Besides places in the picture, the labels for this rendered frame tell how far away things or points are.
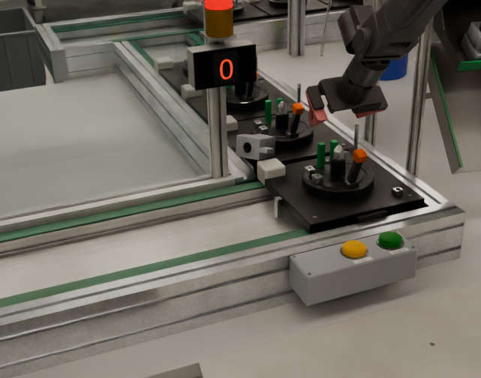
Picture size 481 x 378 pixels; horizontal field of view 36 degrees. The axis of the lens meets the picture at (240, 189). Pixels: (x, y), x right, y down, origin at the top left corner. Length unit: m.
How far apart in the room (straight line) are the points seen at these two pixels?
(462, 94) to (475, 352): 0.56
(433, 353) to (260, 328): 0.28
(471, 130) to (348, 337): 0.52
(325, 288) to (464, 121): 0.50
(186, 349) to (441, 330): 0.42
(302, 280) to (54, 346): 0.40
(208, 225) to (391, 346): 0.42
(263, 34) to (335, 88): 1.29
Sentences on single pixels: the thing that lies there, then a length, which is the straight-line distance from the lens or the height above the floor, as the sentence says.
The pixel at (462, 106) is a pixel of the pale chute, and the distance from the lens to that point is 1.55.
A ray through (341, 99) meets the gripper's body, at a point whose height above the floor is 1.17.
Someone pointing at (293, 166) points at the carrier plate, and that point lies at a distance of 1.52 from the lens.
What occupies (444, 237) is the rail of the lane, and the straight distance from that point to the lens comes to 1.42.
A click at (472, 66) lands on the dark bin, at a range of 1.44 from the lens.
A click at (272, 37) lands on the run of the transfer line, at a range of 2.63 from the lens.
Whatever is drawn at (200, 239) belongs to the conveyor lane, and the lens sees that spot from 1.38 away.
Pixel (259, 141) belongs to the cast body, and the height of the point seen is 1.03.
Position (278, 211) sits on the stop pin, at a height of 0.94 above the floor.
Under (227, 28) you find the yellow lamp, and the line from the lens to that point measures 1.36.
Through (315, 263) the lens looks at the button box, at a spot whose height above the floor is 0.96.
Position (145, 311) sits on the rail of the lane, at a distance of 1.21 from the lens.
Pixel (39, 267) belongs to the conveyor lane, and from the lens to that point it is 1.36.
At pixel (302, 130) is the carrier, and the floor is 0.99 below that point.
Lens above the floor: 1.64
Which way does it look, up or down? 28 degrees down
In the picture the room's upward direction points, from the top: 1 degrees counter-clockwise
